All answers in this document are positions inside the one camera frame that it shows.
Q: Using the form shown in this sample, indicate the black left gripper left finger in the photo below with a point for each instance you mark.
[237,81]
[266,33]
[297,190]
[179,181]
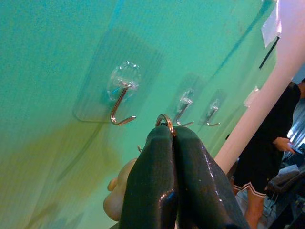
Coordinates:
[152,181]

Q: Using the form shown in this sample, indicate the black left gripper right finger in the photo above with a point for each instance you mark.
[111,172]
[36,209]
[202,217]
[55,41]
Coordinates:
[205,181]

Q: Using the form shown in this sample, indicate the clear adhesive metal hook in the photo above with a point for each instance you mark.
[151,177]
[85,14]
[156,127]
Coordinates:
[187,97]
[215,106]
[125,76]

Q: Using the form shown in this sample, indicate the person in black shorts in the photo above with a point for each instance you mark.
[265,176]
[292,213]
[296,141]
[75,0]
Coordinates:
[262,143]

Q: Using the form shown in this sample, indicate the white tape piece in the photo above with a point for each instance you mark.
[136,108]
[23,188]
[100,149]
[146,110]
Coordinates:
[270,29]
[251,99]

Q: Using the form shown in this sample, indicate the black tape strip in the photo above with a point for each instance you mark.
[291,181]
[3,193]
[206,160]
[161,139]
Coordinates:
[269,53]

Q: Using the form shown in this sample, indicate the green wall board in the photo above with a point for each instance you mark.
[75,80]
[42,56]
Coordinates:
[59,47]

